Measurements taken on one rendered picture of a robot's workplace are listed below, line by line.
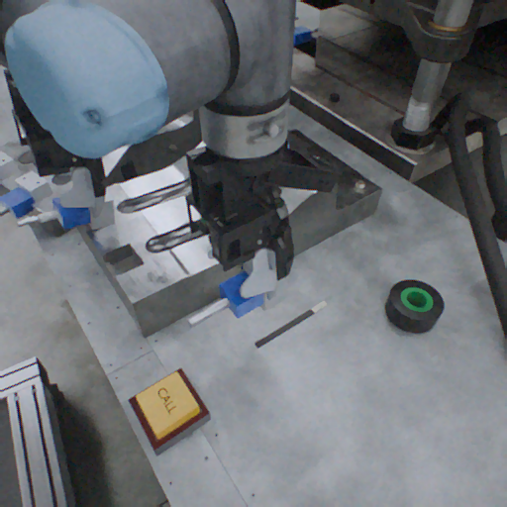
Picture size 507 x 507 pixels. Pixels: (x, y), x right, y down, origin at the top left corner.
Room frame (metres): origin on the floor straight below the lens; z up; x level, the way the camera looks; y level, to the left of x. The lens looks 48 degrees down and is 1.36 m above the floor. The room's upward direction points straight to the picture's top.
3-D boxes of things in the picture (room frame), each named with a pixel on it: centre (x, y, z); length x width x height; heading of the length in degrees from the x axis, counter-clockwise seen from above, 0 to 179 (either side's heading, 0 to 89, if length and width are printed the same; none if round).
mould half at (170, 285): (0.59, 0.04, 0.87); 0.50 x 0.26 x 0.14; 125
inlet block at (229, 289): (0.32, 0.02, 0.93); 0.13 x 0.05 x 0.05; 125
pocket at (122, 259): (0.42, 0.19, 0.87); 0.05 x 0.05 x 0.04; 35
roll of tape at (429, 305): (0.39, -0.25, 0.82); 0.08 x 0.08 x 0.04
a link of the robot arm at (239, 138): (0.33, 0.01, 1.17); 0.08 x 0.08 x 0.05
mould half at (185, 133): (0.84, 0.31, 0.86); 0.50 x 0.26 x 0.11; 142
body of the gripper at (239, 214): (0.33, 0.01, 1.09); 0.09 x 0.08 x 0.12; 125
